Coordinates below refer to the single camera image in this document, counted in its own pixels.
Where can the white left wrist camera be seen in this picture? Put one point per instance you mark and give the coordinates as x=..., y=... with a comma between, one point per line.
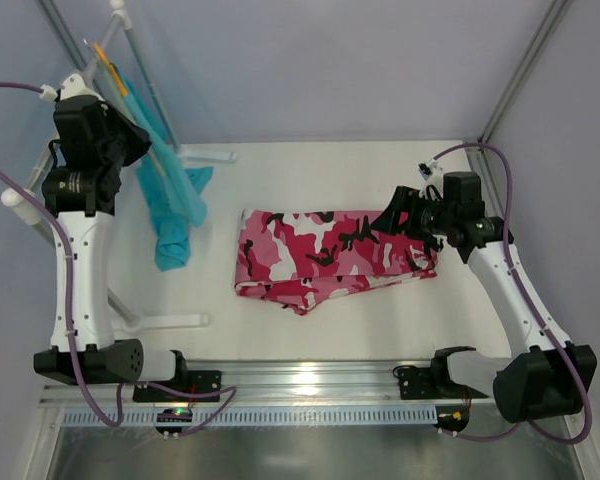
x=73, y=85

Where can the turquoise t-shirt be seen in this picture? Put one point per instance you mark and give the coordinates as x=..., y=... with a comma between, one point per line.
x=172, y=193

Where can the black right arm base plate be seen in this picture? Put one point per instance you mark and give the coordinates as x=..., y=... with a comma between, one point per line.
x=429, y=383

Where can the orange plastic hanger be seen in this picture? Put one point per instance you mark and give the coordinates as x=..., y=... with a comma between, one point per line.
x=109, y=68

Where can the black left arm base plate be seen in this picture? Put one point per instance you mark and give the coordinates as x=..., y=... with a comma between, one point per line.
x=205, y=384

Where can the aluminium frame rail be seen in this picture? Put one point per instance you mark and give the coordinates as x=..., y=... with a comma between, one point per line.
x=263, y=383

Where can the clear green hanger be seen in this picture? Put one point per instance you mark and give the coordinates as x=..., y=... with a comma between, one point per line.
x=131, y=110

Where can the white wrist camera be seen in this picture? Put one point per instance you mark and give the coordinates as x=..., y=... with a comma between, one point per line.
x=73, y=85
x=432, y=174

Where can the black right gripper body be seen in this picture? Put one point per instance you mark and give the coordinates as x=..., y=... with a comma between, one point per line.
x=406, y=211

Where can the pink camouflage trousers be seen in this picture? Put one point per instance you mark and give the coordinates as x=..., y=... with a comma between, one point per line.
x=300, y=260

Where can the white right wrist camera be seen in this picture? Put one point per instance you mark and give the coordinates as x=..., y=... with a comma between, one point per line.
x=432, y=174

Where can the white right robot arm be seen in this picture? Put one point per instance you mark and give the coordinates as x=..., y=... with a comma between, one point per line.
x=547, y=374

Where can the grey slotted cable duct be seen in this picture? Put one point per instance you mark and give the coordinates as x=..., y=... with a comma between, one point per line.
x=282, y=416

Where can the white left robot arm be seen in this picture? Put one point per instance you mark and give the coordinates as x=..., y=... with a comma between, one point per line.
x=81, y=206

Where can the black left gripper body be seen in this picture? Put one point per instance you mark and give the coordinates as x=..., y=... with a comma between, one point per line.
x=131, y=140

